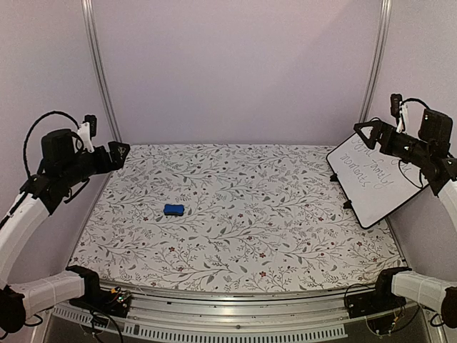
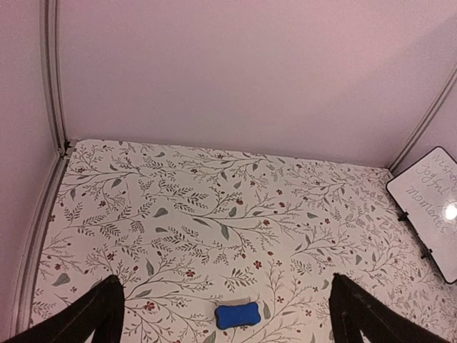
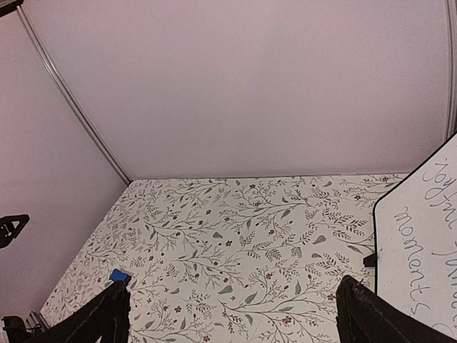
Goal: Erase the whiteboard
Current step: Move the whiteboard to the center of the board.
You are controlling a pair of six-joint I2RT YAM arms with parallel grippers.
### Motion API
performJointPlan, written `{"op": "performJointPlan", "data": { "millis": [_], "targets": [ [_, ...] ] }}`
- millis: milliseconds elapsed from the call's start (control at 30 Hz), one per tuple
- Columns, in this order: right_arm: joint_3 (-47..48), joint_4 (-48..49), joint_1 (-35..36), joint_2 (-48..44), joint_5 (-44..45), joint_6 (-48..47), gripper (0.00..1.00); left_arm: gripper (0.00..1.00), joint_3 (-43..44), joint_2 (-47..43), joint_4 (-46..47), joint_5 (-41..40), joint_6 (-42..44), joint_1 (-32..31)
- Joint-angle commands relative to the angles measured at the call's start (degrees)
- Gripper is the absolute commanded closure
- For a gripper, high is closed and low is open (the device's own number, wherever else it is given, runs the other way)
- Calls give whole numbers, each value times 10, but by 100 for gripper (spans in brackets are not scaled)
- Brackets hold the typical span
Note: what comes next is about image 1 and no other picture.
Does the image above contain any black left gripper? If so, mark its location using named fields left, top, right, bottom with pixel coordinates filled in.
left=61, top=140, right=131, bottom=187

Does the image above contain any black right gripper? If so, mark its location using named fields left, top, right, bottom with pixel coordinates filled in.
left=355, top=119, right=433, bottom=167

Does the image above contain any white whiteboard black frame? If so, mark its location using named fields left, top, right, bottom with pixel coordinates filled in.
left=326, top=134, right=428, bottom=229

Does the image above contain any blue whiteboard eraser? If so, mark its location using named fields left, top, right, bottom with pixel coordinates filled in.
left=164, top=204, right=185, bottom=217

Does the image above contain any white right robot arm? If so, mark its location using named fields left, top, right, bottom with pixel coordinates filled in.
left=354, top=101, right=456, bottom=329

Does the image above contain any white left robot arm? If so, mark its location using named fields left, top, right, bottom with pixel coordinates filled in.
left=1, top=129, right=131, bottom=334

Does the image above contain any floral patterned table mat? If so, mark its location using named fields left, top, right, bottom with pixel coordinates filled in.
left=71, top=144, right=406, bottom=294

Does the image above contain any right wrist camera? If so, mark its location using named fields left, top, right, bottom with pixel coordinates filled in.
left=390, top=94, right=403, bottom=118

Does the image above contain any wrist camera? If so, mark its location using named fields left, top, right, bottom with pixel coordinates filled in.
left=83, top=114, right=97, bottom=139
left=390, top=94, right=403, bottom=118

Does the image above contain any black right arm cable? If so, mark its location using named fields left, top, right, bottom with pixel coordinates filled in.
left=399, top=96, right=431, bottom=110

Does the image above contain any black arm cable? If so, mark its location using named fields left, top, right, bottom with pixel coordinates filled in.
left=22, top=111, right=80, bottom=178
left=399, top=96, right=431, bottom=110

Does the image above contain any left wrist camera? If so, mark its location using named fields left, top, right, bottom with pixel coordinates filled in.
left=83, top=114, right=97, bottom=139

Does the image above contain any right aluminium frame post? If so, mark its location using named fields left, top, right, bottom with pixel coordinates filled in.
left=358, top=0, right=392, bottom=122

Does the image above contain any aluminium frame post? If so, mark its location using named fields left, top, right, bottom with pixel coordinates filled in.
left=81, top=0, right=123, bottom=142
left=358, top=0, right=392, bottom=122

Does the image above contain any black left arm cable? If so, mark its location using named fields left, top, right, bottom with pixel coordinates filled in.
left=22, top=111, right=80, bottom=178

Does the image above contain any left aluminium frame post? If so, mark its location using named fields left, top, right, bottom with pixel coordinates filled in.
left=81, top=0, right=123, bottom=142

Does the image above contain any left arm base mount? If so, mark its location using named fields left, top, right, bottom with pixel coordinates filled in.
left=69, top=287, right=132, bottom=318

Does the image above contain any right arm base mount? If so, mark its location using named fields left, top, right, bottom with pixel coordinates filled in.
left=343, top=289, right=406, bottom=319

